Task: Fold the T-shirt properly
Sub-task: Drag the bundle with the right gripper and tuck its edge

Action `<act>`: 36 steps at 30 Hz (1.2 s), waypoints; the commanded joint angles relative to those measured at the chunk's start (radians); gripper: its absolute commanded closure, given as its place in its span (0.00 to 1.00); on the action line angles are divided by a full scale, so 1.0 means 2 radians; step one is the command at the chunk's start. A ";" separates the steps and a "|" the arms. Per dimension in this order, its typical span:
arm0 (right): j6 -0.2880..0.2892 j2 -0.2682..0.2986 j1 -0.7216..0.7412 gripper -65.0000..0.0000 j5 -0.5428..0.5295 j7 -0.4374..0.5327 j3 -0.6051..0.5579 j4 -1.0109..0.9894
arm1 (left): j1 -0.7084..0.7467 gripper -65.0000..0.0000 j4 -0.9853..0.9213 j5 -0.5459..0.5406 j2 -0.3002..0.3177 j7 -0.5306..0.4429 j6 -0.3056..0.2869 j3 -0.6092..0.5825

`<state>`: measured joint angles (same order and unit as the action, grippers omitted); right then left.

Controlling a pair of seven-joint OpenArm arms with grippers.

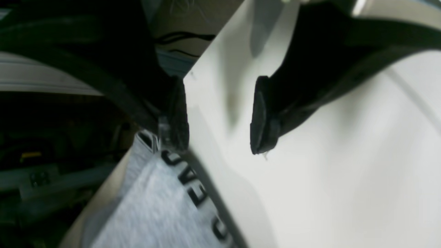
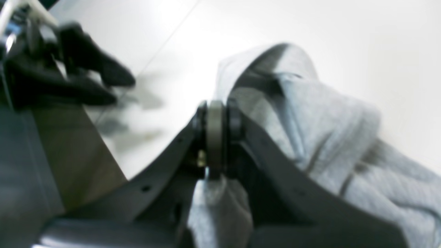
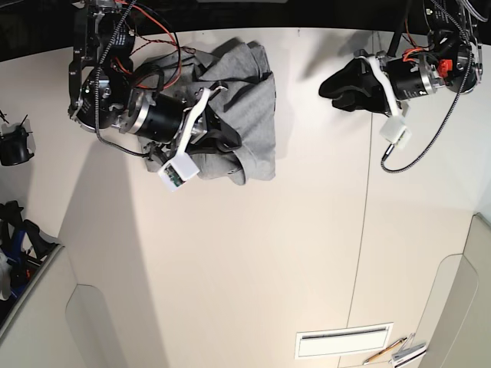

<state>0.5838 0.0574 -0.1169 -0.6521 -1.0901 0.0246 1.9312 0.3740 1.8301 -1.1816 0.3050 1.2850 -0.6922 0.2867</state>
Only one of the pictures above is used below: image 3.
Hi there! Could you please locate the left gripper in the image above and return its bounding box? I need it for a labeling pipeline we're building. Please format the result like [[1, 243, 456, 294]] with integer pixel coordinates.
[[318, 49, 404, 117]]

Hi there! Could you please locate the yellow pencil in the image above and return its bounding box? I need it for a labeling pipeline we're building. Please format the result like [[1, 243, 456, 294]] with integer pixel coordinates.
[[363, 337, 408, 365]]

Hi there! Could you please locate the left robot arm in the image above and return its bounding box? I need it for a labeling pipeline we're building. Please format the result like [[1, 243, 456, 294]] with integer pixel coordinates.
[[318, 1, 490, 117]]

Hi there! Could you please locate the white vent plate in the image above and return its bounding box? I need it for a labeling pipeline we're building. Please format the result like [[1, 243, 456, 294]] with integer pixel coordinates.
[[295, 322, 394, 360]]

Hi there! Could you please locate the grey T-shirt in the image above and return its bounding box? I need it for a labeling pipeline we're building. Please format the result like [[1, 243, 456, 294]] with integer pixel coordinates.
[[153, 38, 276, 186]]

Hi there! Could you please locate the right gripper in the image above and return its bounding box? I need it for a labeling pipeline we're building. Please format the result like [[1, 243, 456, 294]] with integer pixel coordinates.
[[180, 107, 242, 153]]

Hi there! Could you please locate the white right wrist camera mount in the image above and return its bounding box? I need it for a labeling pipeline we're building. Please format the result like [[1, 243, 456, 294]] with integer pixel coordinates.
[[157, 85, 228, 192]]

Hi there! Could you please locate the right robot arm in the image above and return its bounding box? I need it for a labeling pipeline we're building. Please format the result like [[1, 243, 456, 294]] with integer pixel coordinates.
[[68, 1, 242, 162]]

